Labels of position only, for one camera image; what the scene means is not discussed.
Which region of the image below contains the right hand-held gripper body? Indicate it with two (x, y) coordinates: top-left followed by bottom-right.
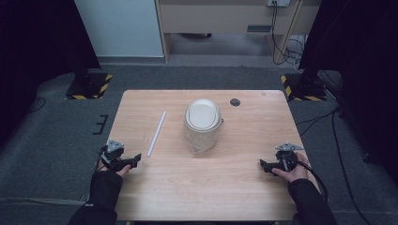
(274, 142), (305, 173)

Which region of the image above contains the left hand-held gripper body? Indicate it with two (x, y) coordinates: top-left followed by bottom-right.
(99, 139), (130, 172)

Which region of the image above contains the person's left hand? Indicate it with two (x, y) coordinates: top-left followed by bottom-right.
(97, 158), (132, 179)

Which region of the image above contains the person's right hand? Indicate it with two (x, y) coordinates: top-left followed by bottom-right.
(270, 152), (312, 184)

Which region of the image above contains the white straw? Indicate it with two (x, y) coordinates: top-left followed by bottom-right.
(145, 110), (168, 158)

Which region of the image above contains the black striped stand base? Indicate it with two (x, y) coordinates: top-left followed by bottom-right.
(65, 71), (114, 101)
(280, 72), (329, 103)

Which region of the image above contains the white swing-lid trash bin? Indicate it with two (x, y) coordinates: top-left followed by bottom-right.
(182, 97), (224, 155)

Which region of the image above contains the black curtain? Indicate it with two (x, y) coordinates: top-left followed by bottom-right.
(298, 0), (398, 186)
(0, 0), (102, 148)

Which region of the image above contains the white panel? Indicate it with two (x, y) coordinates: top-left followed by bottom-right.
(73, 0), (165, 58)

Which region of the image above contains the light wooden desk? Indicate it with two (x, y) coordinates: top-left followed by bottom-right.
(155, 0), (323, 64)

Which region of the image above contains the grey power strip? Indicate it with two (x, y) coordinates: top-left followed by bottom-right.
(266, 0), (292, 8)

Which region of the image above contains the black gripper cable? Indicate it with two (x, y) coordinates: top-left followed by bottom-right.
(297, 160), (329, 203)

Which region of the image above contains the black floor cable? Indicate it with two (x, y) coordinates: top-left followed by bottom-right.
(295, 106), (374, 225)
(28, 96), (47, 114)

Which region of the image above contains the black hanging cable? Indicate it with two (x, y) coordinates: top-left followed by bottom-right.
(270, 1), (303, 66)

